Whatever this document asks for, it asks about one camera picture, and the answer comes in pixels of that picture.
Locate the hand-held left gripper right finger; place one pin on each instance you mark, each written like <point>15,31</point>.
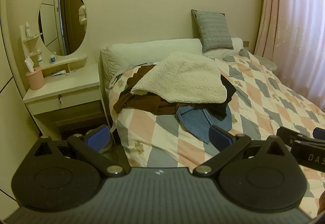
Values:
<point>218,139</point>

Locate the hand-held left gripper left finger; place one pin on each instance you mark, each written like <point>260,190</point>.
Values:
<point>97,135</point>

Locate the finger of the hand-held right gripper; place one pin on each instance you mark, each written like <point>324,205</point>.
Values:
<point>288,134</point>
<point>320,133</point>

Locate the white fleece garment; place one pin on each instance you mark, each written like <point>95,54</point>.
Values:
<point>181,78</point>

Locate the person's right forearm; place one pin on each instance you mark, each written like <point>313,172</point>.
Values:
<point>322,202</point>

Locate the blue denim jeans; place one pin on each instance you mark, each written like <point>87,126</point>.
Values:
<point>195,122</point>

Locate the pink grey diamond quilt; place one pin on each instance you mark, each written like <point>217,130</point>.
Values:
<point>264,102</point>

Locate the black garment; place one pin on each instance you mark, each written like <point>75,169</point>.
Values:
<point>226,97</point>

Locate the drawer key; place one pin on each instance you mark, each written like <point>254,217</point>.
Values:
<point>60,100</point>

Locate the brown garment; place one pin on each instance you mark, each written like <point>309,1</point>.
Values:
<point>142,102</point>

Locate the white dressing table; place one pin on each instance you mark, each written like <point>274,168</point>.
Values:
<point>67,84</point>

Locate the white toothpaste tube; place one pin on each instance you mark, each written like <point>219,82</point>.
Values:
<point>59,73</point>

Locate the pink tissue holder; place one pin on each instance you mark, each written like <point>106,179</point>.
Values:
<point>35,80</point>

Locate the small blue label bottle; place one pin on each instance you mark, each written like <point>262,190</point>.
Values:
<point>52,58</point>

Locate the white pillow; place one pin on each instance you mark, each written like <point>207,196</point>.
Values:
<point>234,47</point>

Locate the white tissue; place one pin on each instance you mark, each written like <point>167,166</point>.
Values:
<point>29,64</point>

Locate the grey woven pillow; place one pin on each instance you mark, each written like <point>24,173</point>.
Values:
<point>213,29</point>

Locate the pink curtain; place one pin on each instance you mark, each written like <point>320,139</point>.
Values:
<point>294,20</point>

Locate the oval wall mirror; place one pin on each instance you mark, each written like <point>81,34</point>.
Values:
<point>63,20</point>

